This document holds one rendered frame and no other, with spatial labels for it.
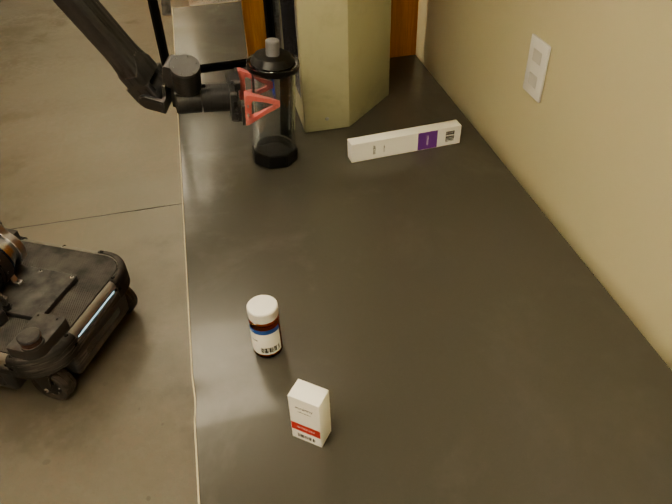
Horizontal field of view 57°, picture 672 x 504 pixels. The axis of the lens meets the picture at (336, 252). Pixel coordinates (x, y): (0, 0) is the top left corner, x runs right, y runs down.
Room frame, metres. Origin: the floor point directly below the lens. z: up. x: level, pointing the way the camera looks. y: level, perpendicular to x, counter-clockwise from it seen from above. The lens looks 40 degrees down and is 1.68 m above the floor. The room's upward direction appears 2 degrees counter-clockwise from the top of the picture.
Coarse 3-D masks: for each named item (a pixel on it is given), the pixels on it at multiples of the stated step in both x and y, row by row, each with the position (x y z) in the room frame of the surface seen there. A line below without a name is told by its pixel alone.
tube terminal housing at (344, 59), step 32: (320, 0) 1.32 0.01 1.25; (352, 0) 1.35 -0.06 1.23; (384, 0) 1.47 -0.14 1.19; (320, 32) 1.32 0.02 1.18; (352, 32) 1.35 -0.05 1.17; (384, 32) 1.47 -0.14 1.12; (320, 64) 1.32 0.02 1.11; (352, 64) 1.35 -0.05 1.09; (384, 64) 1.48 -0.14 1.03; (320, 96) 1.32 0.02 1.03; (352, 96) 1.35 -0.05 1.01; (384, 96) 1.48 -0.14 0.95; (320, 128) 1.32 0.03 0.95
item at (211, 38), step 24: (192, 0) 1.57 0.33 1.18; (216, 0) 1.58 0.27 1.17; (240, 0) 1.60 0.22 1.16; (168, 24) 1.55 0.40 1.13; (192, 24) 1.57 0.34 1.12; (216, 24) 1.58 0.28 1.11; (240, 24) 1.59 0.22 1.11; (264, 24) 1.61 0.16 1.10; (168, 48) 1.55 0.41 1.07; (192, 48) 1.56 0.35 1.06; (216, 48) 1.58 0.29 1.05; (240, 48) 1.59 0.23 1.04
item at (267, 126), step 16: (256, 80) 1.17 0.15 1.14; (272, 80) 1.16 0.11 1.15; (288, 80) 1.17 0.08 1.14; (272, 96) 1.16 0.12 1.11; (288, 96) 1.17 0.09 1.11; (272, 112) 1.16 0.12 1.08; (288, 112) 1.17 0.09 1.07; (256, 128) 1.17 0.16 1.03; (272, 128) 1.16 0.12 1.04; (288, 128) 1.17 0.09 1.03; (256, 144) 1.18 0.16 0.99; (272, 144) 1.16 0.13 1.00; (288, 144) 1.17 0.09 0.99
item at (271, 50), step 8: (272, 40) 1.20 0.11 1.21; (264, 48) 1.23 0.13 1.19; (272, 48) 1.19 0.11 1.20; (280, 48) 1.23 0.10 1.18; (256, 56) 1.19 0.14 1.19; (264, 56) 1.19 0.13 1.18; (272, 56) 1.19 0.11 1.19; (280, 56) 1.19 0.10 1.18; (288, 56) 1.20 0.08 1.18; (256, 64) 1.17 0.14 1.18; (264, 64) 1.16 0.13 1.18; (272, 64) 1.16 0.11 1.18; (280, 64) 1.17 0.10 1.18; (288, 64) 1.18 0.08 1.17
